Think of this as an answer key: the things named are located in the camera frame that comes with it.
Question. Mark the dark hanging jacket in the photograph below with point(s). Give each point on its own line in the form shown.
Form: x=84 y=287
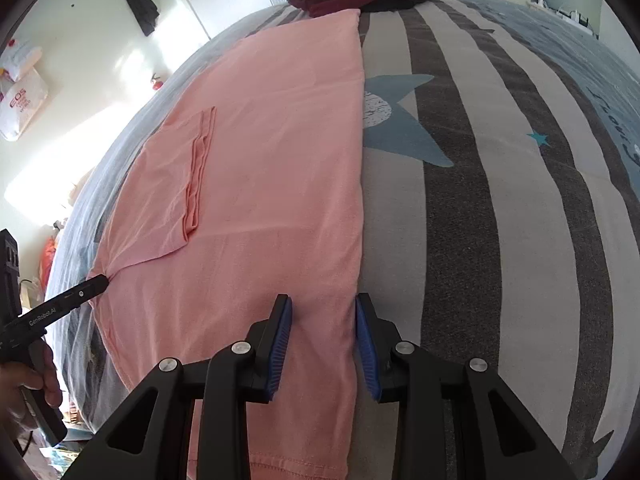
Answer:
x=140 y=2

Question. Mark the pink t-shirt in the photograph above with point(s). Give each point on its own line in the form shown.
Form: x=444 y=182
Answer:
x=275 y=160

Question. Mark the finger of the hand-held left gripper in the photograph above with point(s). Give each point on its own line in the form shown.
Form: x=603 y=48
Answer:
x=92 y=287

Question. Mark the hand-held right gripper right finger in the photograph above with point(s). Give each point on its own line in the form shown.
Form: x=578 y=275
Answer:
x=365 y=350

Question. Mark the small white hanging bag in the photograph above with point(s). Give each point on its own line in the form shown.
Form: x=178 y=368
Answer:
x=20 y=57

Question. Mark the red fire extinguisher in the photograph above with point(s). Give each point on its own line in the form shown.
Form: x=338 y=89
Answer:
x=157 y=82

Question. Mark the person's left hand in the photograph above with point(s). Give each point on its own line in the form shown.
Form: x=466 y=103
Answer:
x=47 y=375

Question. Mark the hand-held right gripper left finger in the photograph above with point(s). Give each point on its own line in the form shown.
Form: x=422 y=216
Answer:
x=280 y=345

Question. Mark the red plastic bag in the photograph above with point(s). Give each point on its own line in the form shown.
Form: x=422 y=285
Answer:
x=48 y=260

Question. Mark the bedside table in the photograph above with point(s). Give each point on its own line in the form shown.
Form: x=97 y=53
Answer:
x=565 y=10

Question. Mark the white tote bag red print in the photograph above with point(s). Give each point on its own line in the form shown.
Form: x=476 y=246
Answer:
x=22 y=105

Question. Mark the striped star bed cover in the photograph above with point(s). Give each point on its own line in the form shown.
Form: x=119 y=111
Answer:
x=500 y=210

